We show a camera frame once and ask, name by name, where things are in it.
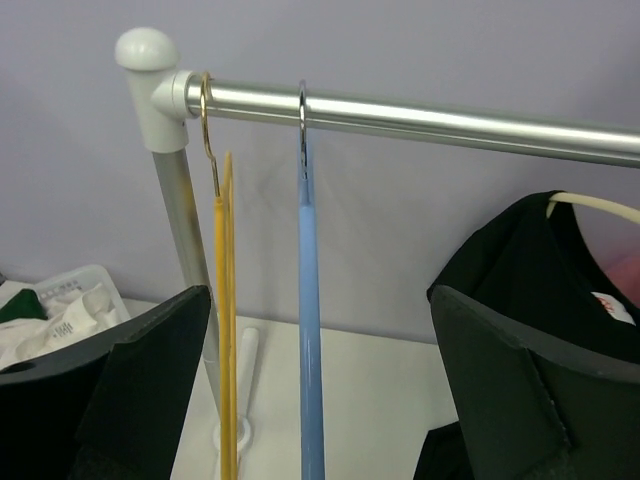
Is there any yellow hanger with metal hook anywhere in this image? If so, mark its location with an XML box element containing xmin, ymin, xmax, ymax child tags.
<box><xmin>199</xmin><ymin>72</ymin><xmax>238</xmax><ymax>479</ymax></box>

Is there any pink hanging t shirt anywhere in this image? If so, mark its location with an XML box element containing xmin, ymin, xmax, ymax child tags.
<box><xmin>600</xmin><ymin>252</ymin><xmax>639</xmax><ymax>306</ymax></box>

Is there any white plastic perforated basket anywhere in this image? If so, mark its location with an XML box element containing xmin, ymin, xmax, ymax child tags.
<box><xmin>33</xmin><ymin>265</ymin><xmax>131</xmax><ymax>321</ymax></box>

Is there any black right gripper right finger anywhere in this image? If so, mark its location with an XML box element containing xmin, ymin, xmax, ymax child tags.
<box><xmin>430</xmin><ymin>286</ymin><xmax>639</xmax><ymax>479</ymax></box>

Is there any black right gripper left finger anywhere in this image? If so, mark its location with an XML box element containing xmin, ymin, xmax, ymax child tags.
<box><xmin>1</xmin><ymin>286</ymin><xmax>211</xmax><ymax>479</ymax></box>

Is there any green and white t shirt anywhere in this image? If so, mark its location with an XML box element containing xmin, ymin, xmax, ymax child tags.
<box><xmin>0</xmin><ymin>289</ymin><xmax>48</xmax><ymax>323</ymax></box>

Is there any blue hanger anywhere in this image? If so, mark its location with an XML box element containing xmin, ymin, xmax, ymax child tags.
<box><xmin>298</xmin><ymin>82</ymin><xmax>325</xmax><ymax>479</ymax></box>

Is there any cream hanger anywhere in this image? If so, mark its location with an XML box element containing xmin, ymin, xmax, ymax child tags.
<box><xmin>546</xmin><ymin>192</ymin><xmax>640</xmax><ymax>224</ymax></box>

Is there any black t shirt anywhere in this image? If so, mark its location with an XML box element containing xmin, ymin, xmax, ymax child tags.
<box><xmin>415</xmin><ymin>192</ymin><xmax>639</xmax><ymax>479</ymax></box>

